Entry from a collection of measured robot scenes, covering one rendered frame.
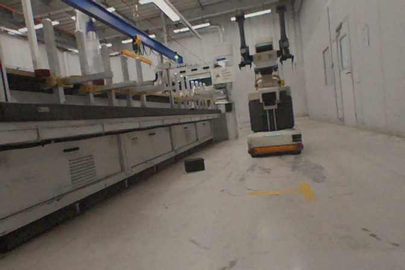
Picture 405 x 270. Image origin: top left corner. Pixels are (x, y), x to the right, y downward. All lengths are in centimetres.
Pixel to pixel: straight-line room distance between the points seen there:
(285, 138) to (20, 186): 254
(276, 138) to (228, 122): 297
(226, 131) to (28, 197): 499
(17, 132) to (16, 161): 32
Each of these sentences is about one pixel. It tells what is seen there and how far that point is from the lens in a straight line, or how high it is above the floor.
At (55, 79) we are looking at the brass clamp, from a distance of 164.
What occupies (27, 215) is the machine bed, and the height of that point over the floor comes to 15.
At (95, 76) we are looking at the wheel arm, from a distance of 157.
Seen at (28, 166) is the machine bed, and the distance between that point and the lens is 180.
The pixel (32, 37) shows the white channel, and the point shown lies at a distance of 310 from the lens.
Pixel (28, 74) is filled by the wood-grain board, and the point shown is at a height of 88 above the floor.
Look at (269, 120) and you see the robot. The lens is 354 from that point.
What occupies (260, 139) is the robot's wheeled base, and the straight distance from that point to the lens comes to 326.
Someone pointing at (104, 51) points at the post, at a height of 108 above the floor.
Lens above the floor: 53
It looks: 3 degrees down
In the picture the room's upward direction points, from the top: 7 degrees counter-clockwise
